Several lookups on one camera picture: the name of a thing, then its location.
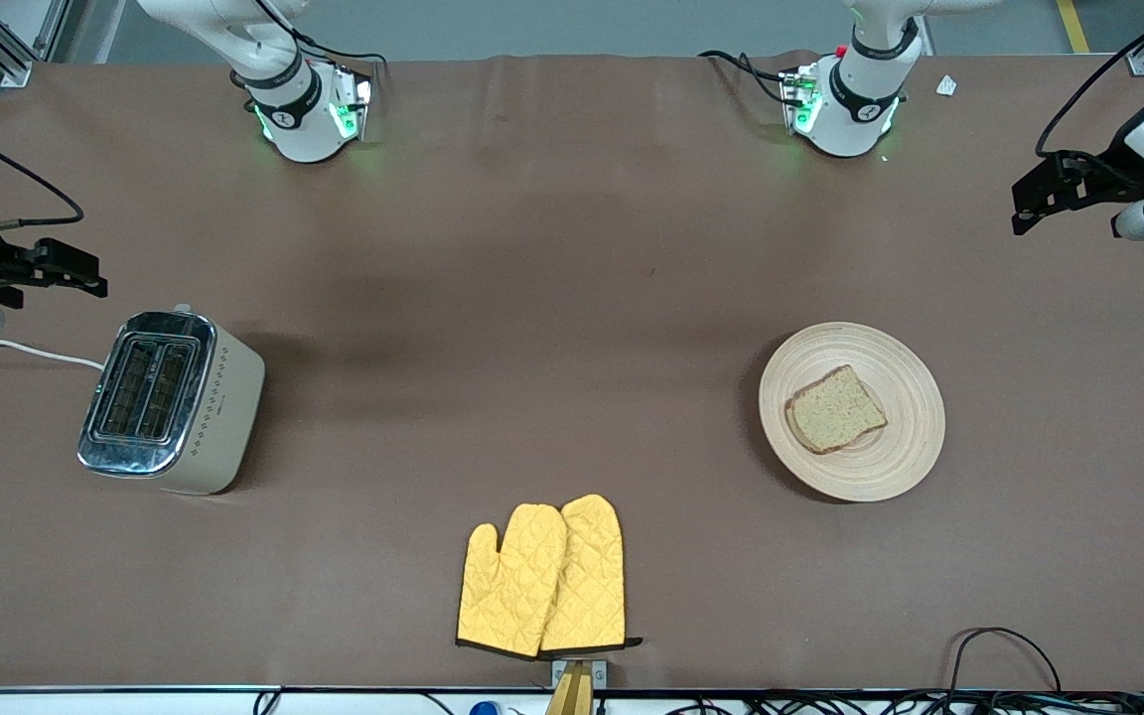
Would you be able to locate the aluminium frame profile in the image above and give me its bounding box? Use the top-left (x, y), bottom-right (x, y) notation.
top-left (0, 0), bottom-right (73, 90)

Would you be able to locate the black looped cable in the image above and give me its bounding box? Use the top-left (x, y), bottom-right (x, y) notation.
top-left (947, 627), bottom-right (1065, 696)

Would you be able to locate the cream and chrome toaster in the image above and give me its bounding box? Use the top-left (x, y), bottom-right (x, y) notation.
top-left (76, 304), bottom-right (266, 497)

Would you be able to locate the wooden bracket with metal plate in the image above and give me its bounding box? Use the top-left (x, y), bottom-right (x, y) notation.
top-left (544, 659), bottom-right (609, 715)

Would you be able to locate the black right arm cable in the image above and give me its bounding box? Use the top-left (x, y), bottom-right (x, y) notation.
top-left (0, 132), bottom-right (85, 236)

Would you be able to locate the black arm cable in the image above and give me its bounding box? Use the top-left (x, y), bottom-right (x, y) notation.
top-left (0, 132), bottom-right (85, 236)
top-left (1034, 0), bottom-right (1144, 160)

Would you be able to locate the yellow quilted oven mitt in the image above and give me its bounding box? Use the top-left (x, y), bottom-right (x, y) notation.
top-left (540, 494), bottom-right (644, 654)
top-left (456, 503), bottom-right (569, 659)

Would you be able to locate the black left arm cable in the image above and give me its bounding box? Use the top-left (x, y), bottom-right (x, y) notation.
top-left (1034, 0), bottom-right (1144, 160)

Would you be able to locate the black left base cable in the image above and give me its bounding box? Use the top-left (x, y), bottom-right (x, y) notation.
top-left (698, 50), bottom-right (793, 106)

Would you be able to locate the brown-crusted toast slice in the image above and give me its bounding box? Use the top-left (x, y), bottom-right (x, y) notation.
top-left (786, 364), bottom-right (889, 456)

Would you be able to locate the round light wooden plate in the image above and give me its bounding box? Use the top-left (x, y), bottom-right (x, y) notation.
top-left (759, 322), bottom-right (946, 503)

